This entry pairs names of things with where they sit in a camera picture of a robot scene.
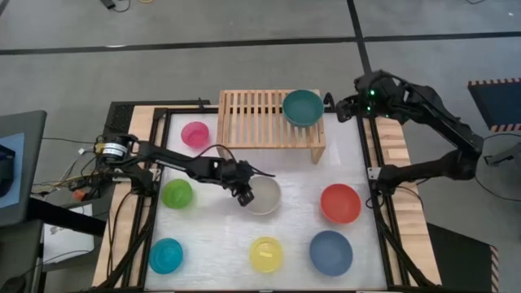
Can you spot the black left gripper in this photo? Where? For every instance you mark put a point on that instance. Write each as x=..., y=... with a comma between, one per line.
x=238, y=175

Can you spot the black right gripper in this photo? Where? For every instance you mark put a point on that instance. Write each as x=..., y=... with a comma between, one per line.
x=352, y=108

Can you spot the white bowl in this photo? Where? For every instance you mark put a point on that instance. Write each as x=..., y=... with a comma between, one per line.
x=266, y=195

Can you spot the yellow translucent bowl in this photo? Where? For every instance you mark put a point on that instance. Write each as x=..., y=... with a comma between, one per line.
x=266, y=254

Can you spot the green translucent bowl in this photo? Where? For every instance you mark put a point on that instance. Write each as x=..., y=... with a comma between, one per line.
x=177, y=194

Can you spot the pink translucent bowl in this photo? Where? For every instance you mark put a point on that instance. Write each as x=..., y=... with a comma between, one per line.
x=195, y=134

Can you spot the red bowl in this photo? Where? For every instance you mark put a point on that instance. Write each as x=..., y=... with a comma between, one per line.
x=340, y=203

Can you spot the blue bowl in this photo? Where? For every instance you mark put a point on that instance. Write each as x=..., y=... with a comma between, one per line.
x=331, y=253

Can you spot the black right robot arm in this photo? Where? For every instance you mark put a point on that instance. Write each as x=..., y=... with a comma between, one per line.
x=439, y=118

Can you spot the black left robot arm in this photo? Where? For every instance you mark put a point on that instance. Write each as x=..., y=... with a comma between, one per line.
x=175, y=156

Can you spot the wooden slatted shelf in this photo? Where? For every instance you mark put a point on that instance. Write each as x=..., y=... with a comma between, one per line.
x=252, y=122

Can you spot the teal bowl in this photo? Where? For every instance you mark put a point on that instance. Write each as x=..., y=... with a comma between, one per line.
x=303, y=108

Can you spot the cyan translucent bowl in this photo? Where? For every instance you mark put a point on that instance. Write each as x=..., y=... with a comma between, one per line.
x=166, y=256

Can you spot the black perforated panel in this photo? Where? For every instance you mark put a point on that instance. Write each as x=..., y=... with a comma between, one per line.
x=120, y=118

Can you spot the blue mat with striped edge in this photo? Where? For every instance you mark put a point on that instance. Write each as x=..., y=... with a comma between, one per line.
x=496, y=103

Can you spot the small orange object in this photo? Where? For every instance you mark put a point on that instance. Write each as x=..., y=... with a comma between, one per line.
x=78, y=195

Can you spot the grey floor stand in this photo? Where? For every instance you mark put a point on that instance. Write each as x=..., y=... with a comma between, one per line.
x=504, y=156

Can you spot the black desk bar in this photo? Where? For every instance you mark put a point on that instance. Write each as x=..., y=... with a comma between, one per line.
x=65, y=217

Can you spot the white paper sheet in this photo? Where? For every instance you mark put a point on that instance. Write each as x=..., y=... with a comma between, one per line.
x=69, y=244

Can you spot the black floor mat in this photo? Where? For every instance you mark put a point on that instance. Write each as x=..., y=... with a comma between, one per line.
x=460, y=260

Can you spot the grey monitor with blue screen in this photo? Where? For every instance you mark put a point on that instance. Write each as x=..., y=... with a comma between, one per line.
x=28, y=171

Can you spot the black power adapter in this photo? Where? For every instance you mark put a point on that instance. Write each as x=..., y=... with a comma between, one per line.
x=108, y=4

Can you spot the black aluminium table frame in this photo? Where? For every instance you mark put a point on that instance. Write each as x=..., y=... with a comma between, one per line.
x=368, y=142

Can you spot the white corner bracket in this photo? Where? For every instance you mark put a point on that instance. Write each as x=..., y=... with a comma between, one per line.
x=373, y=173

